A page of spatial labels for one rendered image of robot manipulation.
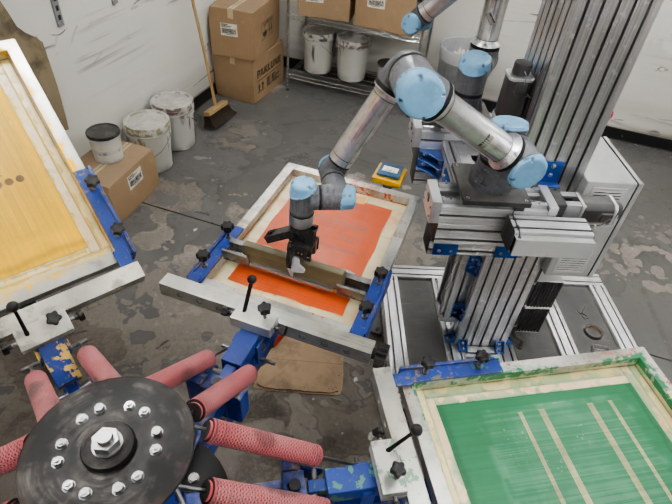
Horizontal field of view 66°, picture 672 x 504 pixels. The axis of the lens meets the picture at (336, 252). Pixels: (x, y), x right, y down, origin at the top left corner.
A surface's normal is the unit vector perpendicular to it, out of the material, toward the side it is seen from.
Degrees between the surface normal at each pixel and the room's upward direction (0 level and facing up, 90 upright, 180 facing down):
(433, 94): 86
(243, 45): 90
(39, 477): 0
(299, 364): 0
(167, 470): 0
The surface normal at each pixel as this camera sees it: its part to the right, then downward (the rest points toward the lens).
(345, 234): 0.07, -0.74
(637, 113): -0.34, 0.62
